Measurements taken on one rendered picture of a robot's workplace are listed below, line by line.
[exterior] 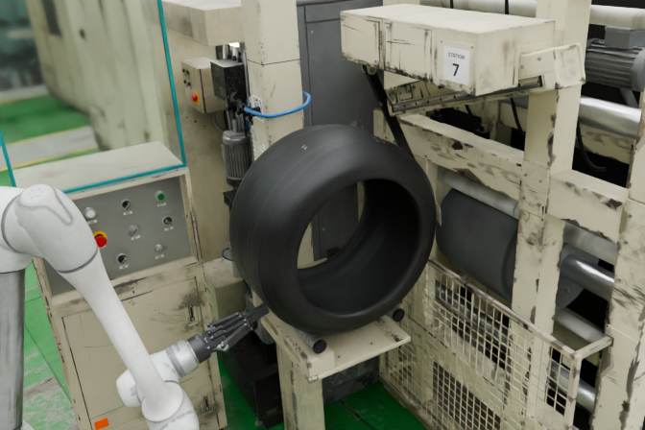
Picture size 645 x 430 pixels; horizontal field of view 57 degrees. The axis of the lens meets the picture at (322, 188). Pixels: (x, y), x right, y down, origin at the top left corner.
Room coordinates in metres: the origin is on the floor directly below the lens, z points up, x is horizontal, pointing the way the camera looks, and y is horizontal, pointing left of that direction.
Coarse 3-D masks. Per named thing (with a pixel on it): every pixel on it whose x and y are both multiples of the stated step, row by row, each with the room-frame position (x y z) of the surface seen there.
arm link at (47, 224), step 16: (32, 192) 1.11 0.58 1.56; (48, 192) 1.11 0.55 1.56; (16, 208) 1.09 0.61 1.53; (32, 208) 1.07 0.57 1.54; (48, 208) 1.08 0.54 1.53; (64, 208) 1.11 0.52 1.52; (16, 224) 1.09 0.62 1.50; (32, 224) 1.07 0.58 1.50; (48, 224) 1.08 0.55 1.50; (64, 224) 1.09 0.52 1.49; (80, 224) 1.12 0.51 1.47; (16, 240) 1.09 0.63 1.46; (32, 240) 1.09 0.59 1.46; (48, 240) 1.08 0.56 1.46; (64, 240) 1.09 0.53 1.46; (80, 240) 1.11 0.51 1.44; (48, 256) 1.09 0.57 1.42; (64, 256) 1.09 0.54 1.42; (80, 256) 1.11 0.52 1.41
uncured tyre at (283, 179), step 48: (288, 144) 1.58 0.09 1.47; (336, 144) 1.50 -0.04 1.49; (384, 144) 1.55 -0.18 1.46; (240, 192) 1.54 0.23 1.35; (288, 192) 1.40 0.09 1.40; (336, 192) 1.42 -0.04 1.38; (384, 192) 1.82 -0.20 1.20; (432, 192) 1.60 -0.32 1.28; (240, 240) 1.46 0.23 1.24; (288, 240) 1.35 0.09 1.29; (384, 240) 1.78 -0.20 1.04; (432, 240) 1.57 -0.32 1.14; (288, 288) 1.35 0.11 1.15; (336, 288) 1.69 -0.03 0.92; (384, 288) 1.62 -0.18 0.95
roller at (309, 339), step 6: (300, 330) 1.48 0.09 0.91; (300, 336) 1.47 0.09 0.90; (306, 336) 1.45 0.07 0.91; (312, 336) 1.44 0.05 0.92; (318, 336) 1.44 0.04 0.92; (306, 342) 1.44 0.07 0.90; (312, 342) 1.42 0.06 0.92; (318, 342) 1.41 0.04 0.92; (324, 342) 1.42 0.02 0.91; (312, 348) 1.41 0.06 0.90; (318, 348) 1.41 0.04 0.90; (324, 348) 1.42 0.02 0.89
